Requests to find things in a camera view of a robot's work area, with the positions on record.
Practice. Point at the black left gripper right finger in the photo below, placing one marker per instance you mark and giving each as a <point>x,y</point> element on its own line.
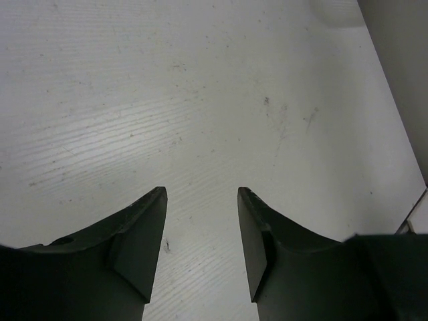
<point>296,274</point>

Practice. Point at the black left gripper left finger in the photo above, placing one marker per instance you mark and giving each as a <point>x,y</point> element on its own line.
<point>103,272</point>

